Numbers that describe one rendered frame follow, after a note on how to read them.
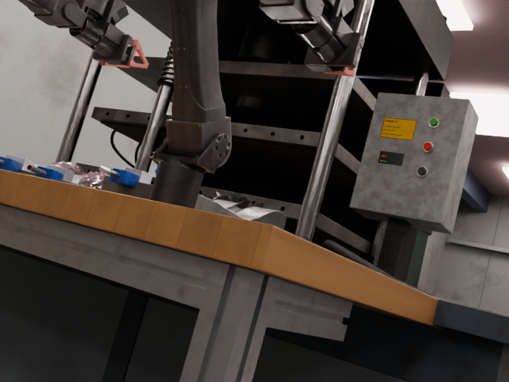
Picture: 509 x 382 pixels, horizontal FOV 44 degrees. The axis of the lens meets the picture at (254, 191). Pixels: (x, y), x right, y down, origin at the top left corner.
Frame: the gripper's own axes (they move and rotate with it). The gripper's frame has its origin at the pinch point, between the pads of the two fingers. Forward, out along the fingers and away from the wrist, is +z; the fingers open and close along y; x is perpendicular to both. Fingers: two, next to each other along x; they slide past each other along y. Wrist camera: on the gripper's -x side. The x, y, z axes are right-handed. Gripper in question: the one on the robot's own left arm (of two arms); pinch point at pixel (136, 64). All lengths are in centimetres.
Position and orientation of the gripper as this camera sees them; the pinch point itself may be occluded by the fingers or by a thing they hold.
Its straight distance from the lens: 162.4
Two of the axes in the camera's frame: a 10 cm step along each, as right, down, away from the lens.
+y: -8.1, -1.4, 5.8
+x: -2.8, 9.5, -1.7
